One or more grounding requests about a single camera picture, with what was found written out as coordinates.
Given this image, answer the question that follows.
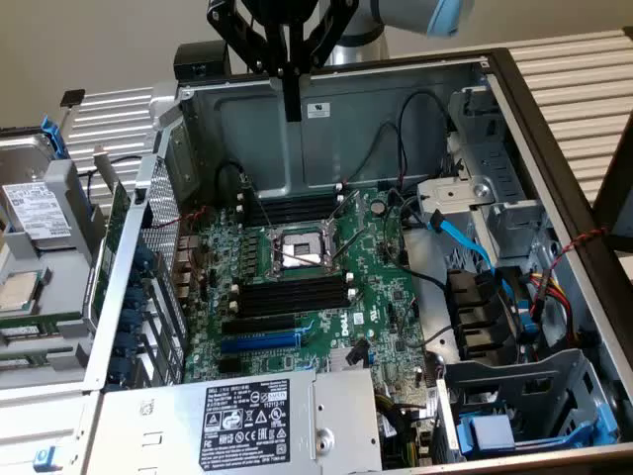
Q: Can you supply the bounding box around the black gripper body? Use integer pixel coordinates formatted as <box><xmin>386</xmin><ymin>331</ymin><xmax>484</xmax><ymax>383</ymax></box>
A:
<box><xmin>244</xmin><ymin>0</ymin><xmax>321</xmax><ymax>26</ymax></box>

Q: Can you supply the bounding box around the black box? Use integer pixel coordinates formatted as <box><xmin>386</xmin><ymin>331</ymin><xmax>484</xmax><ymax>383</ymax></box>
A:
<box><xmin>172</xmin><ymin>42</ymin><xmax>232</xmax><ymax>84</ymax></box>

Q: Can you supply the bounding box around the open PC case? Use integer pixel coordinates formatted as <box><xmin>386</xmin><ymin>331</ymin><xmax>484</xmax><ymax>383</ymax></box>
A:
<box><xmin>81</xmin><ymin>47</ymin><xmax>633</xmax><ymax>475</ymax></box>

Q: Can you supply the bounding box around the CPU socket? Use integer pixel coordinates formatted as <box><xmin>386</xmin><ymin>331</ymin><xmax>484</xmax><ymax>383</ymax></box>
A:
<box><xmin>264</xmin><ymin>217</ymin><xmax>347</xmax><ymax>282</ymax></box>

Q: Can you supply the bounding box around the metal locking lever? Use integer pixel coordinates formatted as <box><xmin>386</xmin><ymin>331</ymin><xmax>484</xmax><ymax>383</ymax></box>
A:
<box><xmin>274</xmin><ymin>245</ymin><xmax>320</xmax><ymax>266</ymax></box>
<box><xmin>333</xmin><ymin>228</ymin><xmax>371</xmax><ymax>261</ymax></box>

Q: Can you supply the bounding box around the green graphics card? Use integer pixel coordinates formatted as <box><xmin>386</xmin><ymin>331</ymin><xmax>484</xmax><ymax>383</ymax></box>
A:
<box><xmin>81</xmin><ymin>142</ymin><xmax>135</xmax><ymax>332</ymax></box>

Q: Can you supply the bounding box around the silver optical drive cage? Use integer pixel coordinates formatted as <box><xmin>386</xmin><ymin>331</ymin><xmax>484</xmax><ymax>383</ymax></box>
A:
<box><xmin>444</xmin><ymin>84</ymin><xmax>553</xmax><ymax>263</ymax></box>

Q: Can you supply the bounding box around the silver port block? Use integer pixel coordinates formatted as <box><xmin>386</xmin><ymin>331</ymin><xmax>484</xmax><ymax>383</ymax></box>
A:
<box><xmin>171</xmin><ymin>233</ymin><xmax>205</xmax><ymax>304</ymax></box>

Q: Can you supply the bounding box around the green motherboard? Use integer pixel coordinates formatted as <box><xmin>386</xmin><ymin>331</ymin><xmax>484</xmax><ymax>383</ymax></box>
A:
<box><xmin>178</xmin><ymin>183</ymin><xmax>442</xmax><ymax>397</ymax></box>

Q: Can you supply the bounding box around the long black expansion slot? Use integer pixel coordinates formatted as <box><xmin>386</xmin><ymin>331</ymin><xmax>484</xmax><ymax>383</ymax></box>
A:
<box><xmin>220</xmin><ymin>315</ymin><xmax>299</xmax><ymax>337</ymax></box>

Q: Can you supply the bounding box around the silver hard disk white label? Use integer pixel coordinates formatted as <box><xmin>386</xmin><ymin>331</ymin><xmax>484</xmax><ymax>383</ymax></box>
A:
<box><xmin>0</xmin><ymin>134</ymin><xmax>83</xmax><ymax>251</ymax></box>

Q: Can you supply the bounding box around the blue expansion slot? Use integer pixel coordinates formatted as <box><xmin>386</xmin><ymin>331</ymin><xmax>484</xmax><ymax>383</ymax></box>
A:
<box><xmin>219</xmin><ymin>332</ymin><xmax>304</xmax><ymax>354</ymax></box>

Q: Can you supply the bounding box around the black fan shroud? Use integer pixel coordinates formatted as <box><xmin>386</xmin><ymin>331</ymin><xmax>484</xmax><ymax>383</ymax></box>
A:
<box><xmin>443</xmin><ymin>265</ymin><xmax>526</xmax><ymax>368</ymax></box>

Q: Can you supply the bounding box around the black angled plug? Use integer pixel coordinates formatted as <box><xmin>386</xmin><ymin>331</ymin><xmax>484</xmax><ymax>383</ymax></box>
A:
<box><xmin>344</xmin><ymin>337</ymin><xmax>372</xmax><ymax>368</ymax></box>

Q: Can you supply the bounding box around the silver chipset heatsink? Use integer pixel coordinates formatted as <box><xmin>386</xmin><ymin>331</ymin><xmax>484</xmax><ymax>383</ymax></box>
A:
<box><xmin>323</xmin><ymin>345</ymin><xmax>373</xmax><ymax>373</ymax></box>

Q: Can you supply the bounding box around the grey parts rack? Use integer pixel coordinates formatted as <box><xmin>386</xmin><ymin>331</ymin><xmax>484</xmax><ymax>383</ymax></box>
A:
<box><xmin>0</xmin><ymin>126</ymin><xmax>108</xmax><ymax>390</ymax></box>

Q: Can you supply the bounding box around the short black expansion slot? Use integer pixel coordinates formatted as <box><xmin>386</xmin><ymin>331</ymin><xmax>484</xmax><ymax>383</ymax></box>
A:
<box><xmin>216</xmin><ymin>356</ymin><xmax>247</xmax><ymax>376</ymax></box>

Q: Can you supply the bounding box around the silver CPU chip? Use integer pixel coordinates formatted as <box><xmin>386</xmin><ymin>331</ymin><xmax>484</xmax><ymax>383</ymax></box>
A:
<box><xmin>0</xmin><ymin>269</ymin><xmax>45</xmax><ymax>316</ymax></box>

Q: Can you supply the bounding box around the silver power supply black label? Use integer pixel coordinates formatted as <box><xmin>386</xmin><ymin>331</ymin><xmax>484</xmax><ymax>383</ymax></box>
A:
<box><xmin>84</xmin><ymin>368</ymin><xmax>386</xmax><ymax>475</ymax></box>

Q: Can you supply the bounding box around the grey disk bay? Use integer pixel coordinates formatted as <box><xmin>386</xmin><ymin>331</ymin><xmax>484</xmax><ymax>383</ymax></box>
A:
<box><xmin>434</xmin><ymin>347</ymin><xmax>622</xmax><ymax>466</ymax></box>

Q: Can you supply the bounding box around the blue disk caddy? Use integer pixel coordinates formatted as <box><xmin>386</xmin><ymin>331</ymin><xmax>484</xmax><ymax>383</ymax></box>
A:
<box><xmin>454</xmin><ymin>413</ymin><xmax>619</xmax><ymax>459</ymax></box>

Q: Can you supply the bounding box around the blue release tab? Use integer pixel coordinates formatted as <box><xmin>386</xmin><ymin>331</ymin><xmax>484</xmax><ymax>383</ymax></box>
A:
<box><xmin>32</xmin><ymin>444</ymin><xmax>58</xmax><ymax>472</ymax></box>

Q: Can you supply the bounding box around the thin black arched wire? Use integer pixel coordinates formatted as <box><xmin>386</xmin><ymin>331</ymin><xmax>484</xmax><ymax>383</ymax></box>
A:
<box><xmin>344</xmin><ymin>123</ymin><xmax>411</xmax><ymax>185</ymax></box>

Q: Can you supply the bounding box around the long black looped wire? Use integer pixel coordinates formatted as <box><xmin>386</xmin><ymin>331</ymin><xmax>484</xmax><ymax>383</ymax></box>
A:
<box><xmin>397</xmin><ymin>88</ymin><xmax>456</xmax><ymax>199</ymax></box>

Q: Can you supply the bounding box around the short black looped wire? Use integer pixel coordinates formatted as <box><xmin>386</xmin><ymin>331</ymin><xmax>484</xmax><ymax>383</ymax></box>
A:
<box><xmin>214</xmin><ymin>159</ymin><xmax>249</xmax><ymax>200</ymax></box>

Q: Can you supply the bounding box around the red black twisted wire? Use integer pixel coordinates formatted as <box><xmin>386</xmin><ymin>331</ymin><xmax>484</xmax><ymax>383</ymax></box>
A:
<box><xmin>547</xmin><ymin>226</ymin><xmax>610</xmax><ymax>271</ymax></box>
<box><xmin>147</xmin><ymin>206</ymin><xmax>209</xmax><ymax>231</ymax></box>

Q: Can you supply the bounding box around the silver bracket with thumbscrew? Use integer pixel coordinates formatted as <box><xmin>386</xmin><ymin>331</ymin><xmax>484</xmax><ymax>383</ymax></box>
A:
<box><xmin>414</xmin><ymin>175</ymin><xmax>496</xmax><ymax>219</ymax></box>

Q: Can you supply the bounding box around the black-capped silver post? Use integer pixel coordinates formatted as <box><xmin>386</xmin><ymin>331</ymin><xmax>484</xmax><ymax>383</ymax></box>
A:
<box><xmin>58</xmin><ymin>88</ymin><xmax>87</xmax><ymax>133</ymax></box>

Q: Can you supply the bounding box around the blue disk rail frame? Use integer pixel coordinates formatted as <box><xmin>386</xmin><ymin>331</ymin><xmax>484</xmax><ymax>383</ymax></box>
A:
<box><xmin>39</xmin><ymin>114</ymin><xmax>70</xmax><ymax>162</ymax></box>

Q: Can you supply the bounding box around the blue flat SATA wire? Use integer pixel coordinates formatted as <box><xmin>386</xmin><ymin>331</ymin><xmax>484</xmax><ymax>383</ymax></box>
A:
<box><xmin>425</xmin><ymin>208</ymin><xmax>528</xmax><ymax>347</ymax></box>

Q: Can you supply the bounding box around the thick black wire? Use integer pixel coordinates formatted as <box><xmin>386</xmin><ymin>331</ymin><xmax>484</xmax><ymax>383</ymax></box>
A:
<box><xmin>380</xmin><ymin>244</ymin><xmax>450</xmax><ymax>298</ymax></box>

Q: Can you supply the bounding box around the grey wire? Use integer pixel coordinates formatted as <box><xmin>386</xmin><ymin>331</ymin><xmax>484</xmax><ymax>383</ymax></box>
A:
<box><xmin>398</xmin><ymin>322</ymin><xmax>456</xmax><ymax>350</ymax></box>

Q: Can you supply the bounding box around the dark brown post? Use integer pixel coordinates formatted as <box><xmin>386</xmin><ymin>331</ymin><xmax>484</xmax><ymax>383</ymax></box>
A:
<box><xmin>591</xmin><ymin>111</ymin><xmax>633</xmax><ymax>253</ymax></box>

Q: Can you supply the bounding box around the yellow red black wire bundle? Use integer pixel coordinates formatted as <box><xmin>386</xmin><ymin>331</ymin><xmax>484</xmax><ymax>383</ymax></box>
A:
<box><xmin>527</xmin><ymin>269</ymin><xmax>581</xmax><ymax>347</ymax></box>

